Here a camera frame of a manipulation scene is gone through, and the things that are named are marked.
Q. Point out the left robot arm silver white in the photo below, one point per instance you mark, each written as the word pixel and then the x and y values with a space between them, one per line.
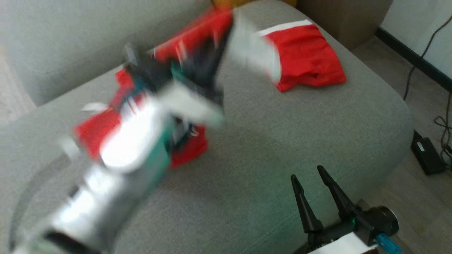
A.
pixel 123 148

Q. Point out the black power adapter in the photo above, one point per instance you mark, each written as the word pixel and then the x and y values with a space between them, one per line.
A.
pixel 427 157

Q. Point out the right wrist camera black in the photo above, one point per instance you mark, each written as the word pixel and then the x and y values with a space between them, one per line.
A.
pixel 379 222

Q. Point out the grey sofa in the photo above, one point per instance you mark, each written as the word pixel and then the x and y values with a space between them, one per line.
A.
pixel 265 141

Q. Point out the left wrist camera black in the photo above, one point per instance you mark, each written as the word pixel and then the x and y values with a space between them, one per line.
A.
pixel 144 70

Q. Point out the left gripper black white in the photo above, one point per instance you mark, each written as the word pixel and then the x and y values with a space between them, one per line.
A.
pixel 192 100

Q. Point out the black baseboard strip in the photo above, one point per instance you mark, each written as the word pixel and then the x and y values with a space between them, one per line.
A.
pixel 413 60

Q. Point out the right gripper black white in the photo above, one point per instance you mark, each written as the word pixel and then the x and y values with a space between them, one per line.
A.
pixel 335 243

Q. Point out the grey sofa side cushion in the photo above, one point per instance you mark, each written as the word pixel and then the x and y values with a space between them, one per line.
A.
pixel 70 42

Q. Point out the brown box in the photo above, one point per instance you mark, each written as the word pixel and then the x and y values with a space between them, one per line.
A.
pixel 346 17

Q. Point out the red printed jersey white trim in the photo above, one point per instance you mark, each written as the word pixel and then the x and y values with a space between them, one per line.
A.
pixel 307 60

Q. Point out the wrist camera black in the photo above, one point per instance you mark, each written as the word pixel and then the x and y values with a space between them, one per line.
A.
pixel 144 70
pixel 379 222

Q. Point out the red shorts with white stripes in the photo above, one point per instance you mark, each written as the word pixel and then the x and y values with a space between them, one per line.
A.
pixel 95 130

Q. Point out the yellow cushion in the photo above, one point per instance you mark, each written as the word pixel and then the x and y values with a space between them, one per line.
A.
pixel 226 3

